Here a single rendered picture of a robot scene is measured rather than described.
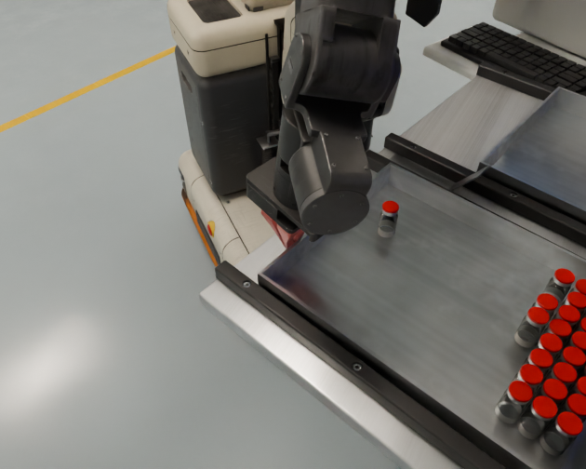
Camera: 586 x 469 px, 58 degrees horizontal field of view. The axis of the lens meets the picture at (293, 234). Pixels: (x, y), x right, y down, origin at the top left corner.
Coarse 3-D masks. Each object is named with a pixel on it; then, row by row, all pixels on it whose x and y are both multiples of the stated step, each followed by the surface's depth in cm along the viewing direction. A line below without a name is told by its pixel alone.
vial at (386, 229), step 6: (384, 216) 65; (390, 216) 64; (396, 216) 65; (384, 222) 65; (390, 222) 65; (396, 222) 66; (378, 228) 67; (384, 228) 66; (390, 228) 66; (384, 234) 66; (390, 234) 66
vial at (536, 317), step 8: (528, 312) 54; (536, 312) 54; (544, 312) 54; (528, 320) 54; (536, 320) 53; (544, 320) 53; (520, 328) 55; (528, 328) 54; (536, 328) 54; (520, 336) 55; (528, 336) 55; (536, 336) 54; (520, 344) 56; (528, 344) 55
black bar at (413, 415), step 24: (240, 288) 59; (264, 312) 58; (288, 312) 57; (312, 336) 55; (336, 360) 53; (360, 360) 53; (360, 384) 52; (384, 384) 51; (408, 408) 50; (432, 432) 48; (456, 432) 48; (456, 456) 47; (480, 456) 46
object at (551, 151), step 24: (552, 96) 84; (576, 96) 84; (528, 120) 80; (552, 120) 85; (576, 120) 85; (504, 144) 76; (528, 144) 80; (552, 144) 80; (576, 144) 80; (480, 168) 73; (504, 168) 76; (528, 168) 76; (552, 168) 76; (576, 168) 76; (528, 192) 70; (552, 192) 73; (576, 192) 73; (576, 216) 67
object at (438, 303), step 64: (384, 192) 73; (448, 192) 68; (320, 256) 65; (384, 256) 65; (448, 256) 65; (512, 256) 65; (576, 256) 60; (320, 320) 55; (384, 320) 58; (448, 320) 58; (512, 320) 58; (448, 384) 53; (512, 448) 49
